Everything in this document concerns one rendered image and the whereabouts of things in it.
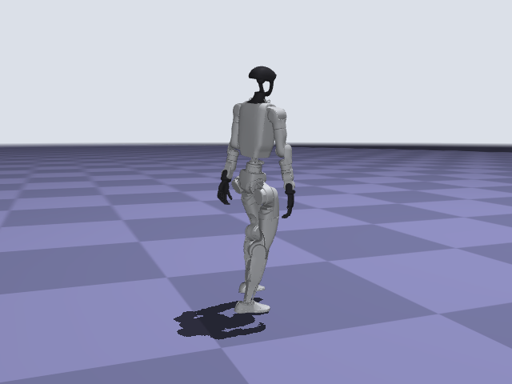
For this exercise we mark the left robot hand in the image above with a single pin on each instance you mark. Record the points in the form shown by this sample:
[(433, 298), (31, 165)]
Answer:
[(223, 188)]

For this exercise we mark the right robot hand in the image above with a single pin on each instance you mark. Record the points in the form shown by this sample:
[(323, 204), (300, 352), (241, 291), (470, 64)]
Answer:
[(290, 193)]

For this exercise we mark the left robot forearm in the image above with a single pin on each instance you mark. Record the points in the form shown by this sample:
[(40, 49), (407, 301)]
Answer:
[(231, 161)]

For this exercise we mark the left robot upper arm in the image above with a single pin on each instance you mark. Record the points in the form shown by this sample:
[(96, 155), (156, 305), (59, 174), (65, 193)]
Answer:
[(234, 130)]

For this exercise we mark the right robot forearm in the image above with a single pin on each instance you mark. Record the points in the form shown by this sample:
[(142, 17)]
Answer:
[(286, 167)]

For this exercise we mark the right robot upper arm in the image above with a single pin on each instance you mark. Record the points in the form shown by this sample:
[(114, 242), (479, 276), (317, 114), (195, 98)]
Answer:
[(277, 116)]

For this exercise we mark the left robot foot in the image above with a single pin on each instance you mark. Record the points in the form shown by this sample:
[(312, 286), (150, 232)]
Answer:
[(242, 287)]

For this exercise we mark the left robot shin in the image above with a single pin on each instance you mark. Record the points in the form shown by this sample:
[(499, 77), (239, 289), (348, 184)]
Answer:
[(246, 243)]

